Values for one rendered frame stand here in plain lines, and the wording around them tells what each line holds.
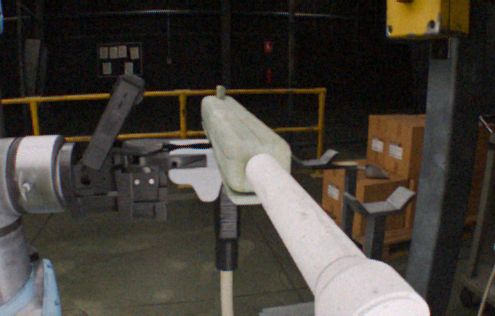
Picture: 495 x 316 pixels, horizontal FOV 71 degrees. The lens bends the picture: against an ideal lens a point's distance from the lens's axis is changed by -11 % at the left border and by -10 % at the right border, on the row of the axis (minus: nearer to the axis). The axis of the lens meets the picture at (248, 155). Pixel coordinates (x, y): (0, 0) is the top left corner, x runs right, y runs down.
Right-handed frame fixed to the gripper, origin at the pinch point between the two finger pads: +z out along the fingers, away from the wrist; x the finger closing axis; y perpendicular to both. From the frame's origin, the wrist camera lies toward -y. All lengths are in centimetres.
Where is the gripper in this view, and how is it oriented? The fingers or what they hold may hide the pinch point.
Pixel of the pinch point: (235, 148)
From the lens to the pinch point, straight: 45.8
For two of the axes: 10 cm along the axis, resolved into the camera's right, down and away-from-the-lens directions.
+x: 2.1, 2.4, -9.5
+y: -0.1, 9.7, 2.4
